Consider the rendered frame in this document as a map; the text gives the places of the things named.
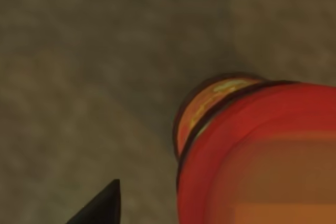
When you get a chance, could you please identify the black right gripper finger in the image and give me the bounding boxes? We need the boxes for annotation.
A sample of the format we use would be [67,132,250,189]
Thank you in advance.
[66,178,121,224]

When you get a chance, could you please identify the red cylindrical container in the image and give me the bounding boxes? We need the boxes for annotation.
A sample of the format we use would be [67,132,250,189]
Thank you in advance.
[172,72,336,224]

